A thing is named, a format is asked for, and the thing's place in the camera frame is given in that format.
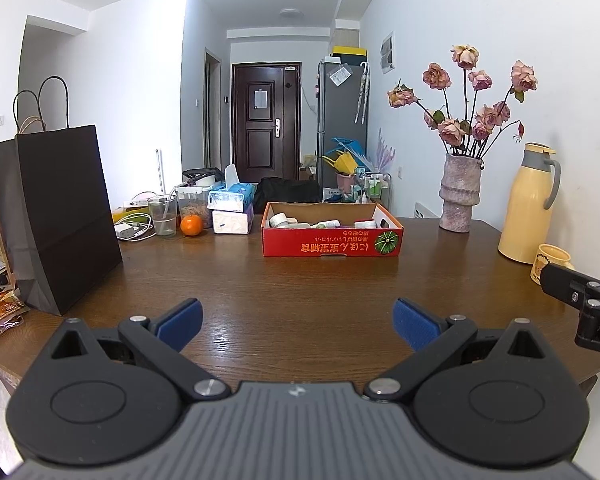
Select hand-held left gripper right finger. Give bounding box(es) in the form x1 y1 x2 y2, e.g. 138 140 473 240
362 297 548 403

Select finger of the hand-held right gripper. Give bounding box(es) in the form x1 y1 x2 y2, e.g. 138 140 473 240
540 262 600 311

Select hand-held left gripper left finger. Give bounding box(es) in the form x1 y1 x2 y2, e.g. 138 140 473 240
50 297 231 403

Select orange cardboard box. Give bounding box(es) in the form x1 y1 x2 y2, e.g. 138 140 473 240
260 201 405 258

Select yellow mug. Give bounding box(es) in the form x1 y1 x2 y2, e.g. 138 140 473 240
530 243 575 286

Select yellow thermos jug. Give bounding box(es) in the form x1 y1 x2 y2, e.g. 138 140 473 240
497 142 562 264

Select glass cup with straw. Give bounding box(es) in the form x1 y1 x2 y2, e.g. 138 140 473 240
147 195 178 238

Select purple tissue pack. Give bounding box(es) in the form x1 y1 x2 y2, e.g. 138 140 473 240
212 203 254 235

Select clear plastic food container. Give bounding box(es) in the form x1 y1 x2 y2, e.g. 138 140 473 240
176 185 213 229

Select pink white box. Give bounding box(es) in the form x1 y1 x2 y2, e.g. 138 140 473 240
122 192 153 211

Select blue tissue pack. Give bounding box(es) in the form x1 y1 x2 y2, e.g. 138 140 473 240
207 164 257 212

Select black flat tool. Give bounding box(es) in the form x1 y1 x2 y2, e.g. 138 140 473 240
182 167 226 181

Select black paper bag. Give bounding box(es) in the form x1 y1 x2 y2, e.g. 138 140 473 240
0 76 124 317

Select black folding chair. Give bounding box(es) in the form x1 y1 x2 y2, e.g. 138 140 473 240
254 176 322 216

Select purple fairy wings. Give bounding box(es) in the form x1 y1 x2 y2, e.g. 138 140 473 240
375 127 398 173

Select yellow dustpan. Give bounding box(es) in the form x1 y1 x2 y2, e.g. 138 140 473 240
322 152 358 176

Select brown snack packets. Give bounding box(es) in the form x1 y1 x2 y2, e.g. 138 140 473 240
0 290 30 340

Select dried pink roses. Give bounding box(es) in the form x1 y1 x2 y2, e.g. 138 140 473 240
387 44 538 161

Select dark brown entrance door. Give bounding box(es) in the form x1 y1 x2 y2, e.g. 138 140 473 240
231 62 301 181

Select grey refrigerator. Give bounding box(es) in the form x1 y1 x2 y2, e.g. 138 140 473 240
316 57 370 196

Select white folded umbrella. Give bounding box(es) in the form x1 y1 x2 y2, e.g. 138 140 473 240
354 61 370 125

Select white charger with cable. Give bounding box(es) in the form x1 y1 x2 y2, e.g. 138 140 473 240
114 212 156 243

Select metal wire rack cart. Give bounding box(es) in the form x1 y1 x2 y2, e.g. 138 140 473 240
360 172 392 208

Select blue plastic frame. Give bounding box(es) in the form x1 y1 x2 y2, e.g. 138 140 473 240
330 136 366 161

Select white wall fuse panel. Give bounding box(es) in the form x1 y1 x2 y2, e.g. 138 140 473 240
380 31 396 73

